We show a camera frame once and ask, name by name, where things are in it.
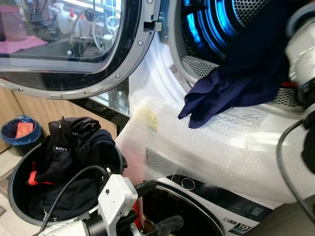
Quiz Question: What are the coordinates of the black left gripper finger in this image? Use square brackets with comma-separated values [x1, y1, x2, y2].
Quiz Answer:
[134, 180, 158, 198]
[148, 215, 184, 236]

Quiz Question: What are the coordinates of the navy blue garment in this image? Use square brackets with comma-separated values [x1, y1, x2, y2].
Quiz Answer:
[177, 0, 308, 129]

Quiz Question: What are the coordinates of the white front-load washing machine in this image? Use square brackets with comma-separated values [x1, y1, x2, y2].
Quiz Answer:
[140, 172, 276, 236]

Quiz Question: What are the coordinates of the black clothes pile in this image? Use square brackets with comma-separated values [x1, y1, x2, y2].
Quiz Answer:
[27, 117, 119, 222]

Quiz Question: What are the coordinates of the red plastic container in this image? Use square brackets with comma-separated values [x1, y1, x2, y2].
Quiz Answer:
[122, 167, 144, 229]

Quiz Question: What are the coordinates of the clear bubble wrap sheet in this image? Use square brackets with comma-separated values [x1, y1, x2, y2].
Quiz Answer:
[116, 96, 315, 205]

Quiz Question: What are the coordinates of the red item in basket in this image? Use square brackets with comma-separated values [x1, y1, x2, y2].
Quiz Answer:
[27, 170, 50, 186]

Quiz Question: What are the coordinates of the black round laundry basket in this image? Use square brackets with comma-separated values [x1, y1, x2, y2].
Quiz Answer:
[7, 140, 126, 227]

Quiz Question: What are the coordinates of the round glass dryer door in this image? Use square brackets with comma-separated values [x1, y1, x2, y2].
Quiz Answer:
[0, 0, 163, 100]

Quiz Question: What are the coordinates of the red-orange packet in bin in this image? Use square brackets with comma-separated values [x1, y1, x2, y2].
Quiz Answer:
[16, 122, 34, 139]

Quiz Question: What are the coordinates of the small bin with blue bag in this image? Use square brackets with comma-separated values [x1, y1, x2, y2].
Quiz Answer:
[0, 116, 44, 156]

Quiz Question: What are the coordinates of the perforated steel dryer drum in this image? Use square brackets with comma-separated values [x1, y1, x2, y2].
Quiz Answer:
[180, 0, 296, 67]

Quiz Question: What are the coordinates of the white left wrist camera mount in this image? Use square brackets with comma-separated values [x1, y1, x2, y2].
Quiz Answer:
[97, 173, 138, 227]

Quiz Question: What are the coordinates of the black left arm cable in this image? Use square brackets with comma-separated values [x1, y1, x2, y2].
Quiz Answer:
[38, 165, 111, 234]

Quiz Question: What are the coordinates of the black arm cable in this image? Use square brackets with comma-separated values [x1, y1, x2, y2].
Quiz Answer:
[276, 118, 315, 223]
[38, 165, 111, 234]

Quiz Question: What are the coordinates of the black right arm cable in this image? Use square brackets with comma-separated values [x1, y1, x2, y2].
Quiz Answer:
[276, 118, 315, 223]

